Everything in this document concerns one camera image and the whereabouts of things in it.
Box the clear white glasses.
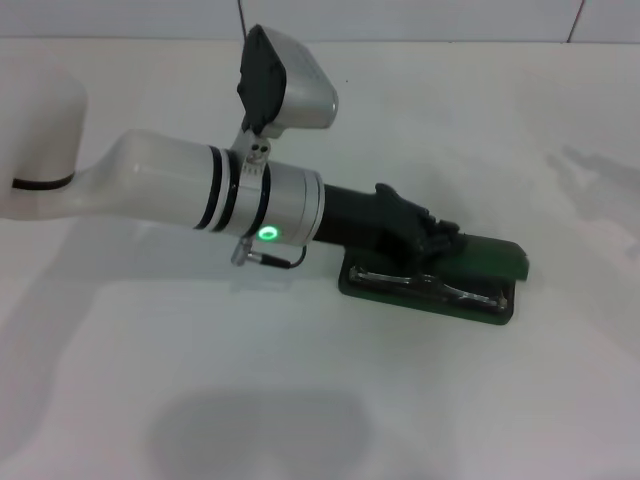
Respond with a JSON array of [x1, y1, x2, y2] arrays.
[[347, 265, 510, 313]]

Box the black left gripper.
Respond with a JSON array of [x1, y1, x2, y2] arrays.
[[318, 181, 472, 263]]

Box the green glasses case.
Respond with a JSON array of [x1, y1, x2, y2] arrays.
[[337, 233, 531, 328]]

